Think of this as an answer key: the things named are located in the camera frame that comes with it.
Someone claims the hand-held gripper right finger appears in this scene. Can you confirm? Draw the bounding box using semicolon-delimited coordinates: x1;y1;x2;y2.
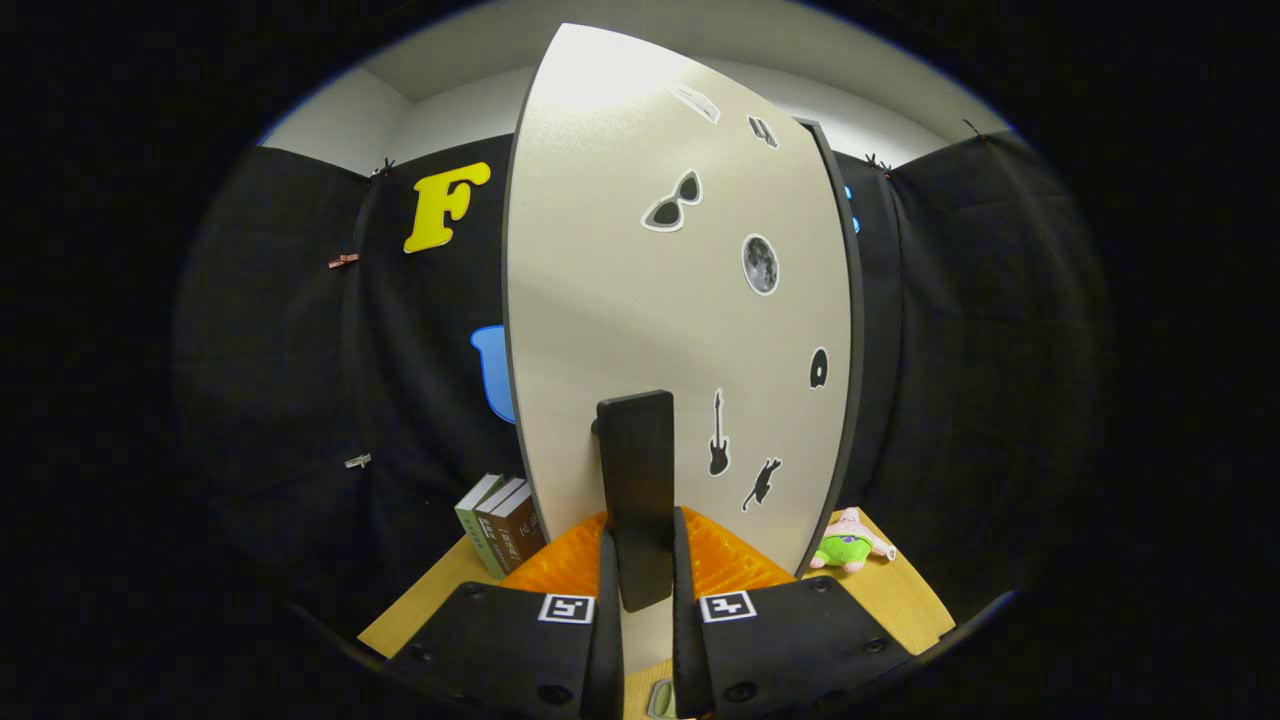
670;505;918;720

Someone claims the black backdrop cloth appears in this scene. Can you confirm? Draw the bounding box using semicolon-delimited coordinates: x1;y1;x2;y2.
170;125;1111;651

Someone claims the pink and green plush toy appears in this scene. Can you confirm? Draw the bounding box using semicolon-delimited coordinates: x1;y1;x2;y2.
810;507;898;573

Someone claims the green book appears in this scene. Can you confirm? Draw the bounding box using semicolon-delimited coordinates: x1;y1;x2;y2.
455;473;511;581

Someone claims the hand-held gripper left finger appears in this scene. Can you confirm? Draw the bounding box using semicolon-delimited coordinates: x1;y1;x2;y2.
383;510;628;720

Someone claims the brown book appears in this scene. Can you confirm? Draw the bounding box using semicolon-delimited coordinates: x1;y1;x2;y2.
490;485;548;571
473;478;531;573

